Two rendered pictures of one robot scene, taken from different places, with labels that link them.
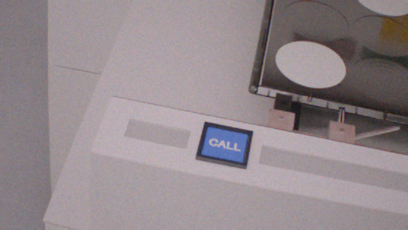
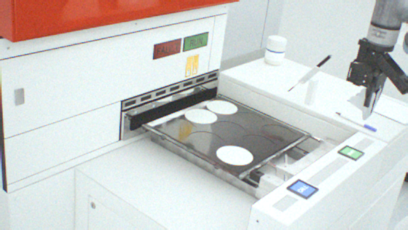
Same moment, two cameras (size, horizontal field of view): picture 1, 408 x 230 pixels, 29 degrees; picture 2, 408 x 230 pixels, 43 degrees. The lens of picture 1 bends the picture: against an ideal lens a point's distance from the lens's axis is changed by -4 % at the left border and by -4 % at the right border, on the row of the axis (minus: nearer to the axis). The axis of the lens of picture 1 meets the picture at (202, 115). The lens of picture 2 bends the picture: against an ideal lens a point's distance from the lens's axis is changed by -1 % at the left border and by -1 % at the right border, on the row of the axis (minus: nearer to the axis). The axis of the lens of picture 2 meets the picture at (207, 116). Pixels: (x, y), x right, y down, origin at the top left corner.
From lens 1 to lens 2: 100 cm
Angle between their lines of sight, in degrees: 49
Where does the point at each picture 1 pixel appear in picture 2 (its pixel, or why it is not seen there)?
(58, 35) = not seen: outside the picture
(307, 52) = (226, 152)
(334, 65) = (240, 150)
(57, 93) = not seen: outside the picture
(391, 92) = (265, 145)
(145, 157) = (299, 212)
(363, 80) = (253, 148)
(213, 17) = (147, 172)
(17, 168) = not seen: outside the picture
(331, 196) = (342, 178)
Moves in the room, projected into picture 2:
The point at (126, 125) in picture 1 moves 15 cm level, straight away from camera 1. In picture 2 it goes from (275, 209) to (214, 184)
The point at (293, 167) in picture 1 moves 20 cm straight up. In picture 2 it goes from (320, 180) to (339, 105)
